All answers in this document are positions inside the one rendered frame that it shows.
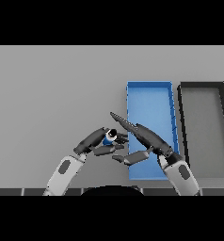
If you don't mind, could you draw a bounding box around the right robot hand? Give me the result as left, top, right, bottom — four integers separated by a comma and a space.
109, 111, 184, 167

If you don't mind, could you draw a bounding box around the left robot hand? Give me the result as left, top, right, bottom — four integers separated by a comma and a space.
72, 126, 130, 157

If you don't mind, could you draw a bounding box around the blue pipe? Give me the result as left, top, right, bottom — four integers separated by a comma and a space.
102, 128, 119, 147

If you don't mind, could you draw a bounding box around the blue bin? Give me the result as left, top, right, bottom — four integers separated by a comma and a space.
125, 80, 180, 181

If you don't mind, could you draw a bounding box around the dark grey bin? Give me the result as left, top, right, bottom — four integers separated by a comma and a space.
177, 81, 224, 180

